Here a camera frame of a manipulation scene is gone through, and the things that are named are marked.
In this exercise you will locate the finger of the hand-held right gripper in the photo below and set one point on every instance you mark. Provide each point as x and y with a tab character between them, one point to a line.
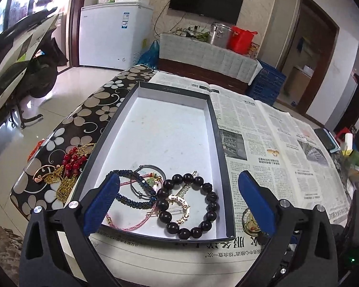
287	263

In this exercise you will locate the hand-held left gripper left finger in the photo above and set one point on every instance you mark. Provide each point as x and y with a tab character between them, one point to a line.
103	203

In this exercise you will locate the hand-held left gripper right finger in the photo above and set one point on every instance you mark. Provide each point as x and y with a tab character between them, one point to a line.
257	200

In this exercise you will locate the thin silver bangle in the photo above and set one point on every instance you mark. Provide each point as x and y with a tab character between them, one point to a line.
162	173

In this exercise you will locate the black box with white inside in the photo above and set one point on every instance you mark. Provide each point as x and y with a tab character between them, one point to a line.
167	134

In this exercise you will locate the yellow green packet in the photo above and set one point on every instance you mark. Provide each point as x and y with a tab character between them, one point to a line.
357	157

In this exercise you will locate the rose gold bangle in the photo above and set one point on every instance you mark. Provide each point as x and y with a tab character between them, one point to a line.
39	178

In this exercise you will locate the spread newspaper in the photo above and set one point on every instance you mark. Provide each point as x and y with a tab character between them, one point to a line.
272	131

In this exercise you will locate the phone in blue case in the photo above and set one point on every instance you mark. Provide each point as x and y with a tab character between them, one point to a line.
336	146

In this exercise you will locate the white paper roll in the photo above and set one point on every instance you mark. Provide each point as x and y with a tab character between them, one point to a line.
348	142

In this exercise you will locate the black smartphone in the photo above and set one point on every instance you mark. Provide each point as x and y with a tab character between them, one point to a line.
326	139

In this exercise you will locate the red plastic stool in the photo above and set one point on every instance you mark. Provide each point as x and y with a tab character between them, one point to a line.
342	133

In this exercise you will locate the black floral tablecloth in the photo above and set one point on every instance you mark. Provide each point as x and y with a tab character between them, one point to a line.
92	104

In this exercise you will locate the brown mottled cloth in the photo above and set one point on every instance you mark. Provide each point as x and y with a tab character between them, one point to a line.
3	251

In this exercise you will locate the blue plastic crate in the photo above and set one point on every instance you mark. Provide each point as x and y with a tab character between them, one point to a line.
267	83

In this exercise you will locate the colourful snack box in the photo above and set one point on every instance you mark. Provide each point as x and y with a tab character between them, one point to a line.
254	50

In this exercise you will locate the blue plastic bag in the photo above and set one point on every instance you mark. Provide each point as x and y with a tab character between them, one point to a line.
148	56

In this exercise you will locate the white patterned cloth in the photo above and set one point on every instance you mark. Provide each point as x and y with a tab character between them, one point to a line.
203	55

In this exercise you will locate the red shopping bag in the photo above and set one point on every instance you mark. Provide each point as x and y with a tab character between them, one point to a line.
242	40

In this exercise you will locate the black and white scooter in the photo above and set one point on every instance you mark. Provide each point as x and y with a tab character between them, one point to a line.
18	59

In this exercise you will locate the white chest freezer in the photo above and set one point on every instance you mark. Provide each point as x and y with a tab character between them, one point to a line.
107	36

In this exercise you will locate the steel stock pot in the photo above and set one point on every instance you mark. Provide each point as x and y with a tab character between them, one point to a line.
220	36

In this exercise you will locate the white foam box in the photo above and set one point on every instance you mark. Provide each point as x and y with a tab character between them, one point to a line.
131	0

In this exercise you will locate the black flat screen television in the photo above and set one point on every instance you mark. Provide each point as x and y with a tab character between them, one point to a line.
206	0

